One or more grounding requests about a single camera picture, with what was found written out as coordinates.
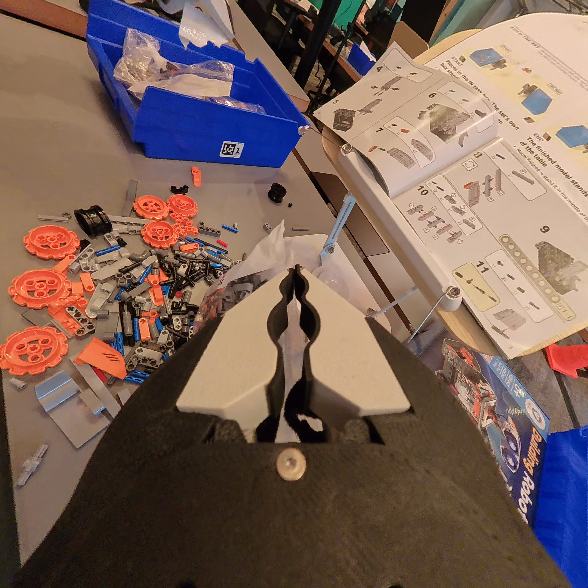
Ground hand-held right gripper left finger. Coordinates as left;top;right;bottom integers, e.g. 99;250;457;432
176;268;295;443

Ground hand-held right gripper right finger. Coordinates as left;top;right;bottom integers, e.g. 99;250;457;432
296;268;411;443

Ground pile of small building pieces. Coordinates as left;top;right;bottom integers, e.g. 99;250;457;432
21;220;237;384

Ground clear bag of small pieces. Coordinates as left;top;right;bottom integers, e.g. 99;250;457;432
193;220;322;444

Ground blue storage bin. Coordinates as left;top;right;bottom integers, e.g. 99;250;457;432
86;0;309;169

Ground orange curved panel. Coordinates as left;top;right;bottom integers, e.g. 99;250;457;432
73;337;128;380

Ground long light grey beam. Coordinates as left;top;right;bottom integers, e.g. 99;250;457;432
71;360;122;419

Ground blue robot kit box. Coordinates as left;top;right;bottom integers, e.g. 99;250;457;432
417;322;550;528

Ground large grey panel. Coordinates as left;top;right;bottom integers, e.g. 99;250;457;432
34;370;111;449

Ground black wheel rims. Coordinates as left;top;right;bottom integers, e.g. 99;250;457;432
73;205;114;239

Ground group of orange gear wheels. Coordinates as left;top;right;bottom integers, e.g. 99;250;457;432
0;194;199;376

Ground red plastic object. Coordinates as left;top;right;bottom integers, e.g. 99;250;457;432
544;342;588;379

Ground light grey cross connector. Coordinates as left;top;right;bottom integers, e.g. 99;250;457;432
17;444;49;487

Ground white instruction booklet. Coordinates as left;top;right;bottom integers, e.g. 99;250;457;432
314;14;588;360

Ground black slanted pole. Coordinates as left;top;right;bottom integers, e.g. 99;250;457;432
294;0;343;90

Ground torn clear plastic bag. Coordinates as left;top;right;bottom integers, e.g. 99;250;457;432
178;0;235;49

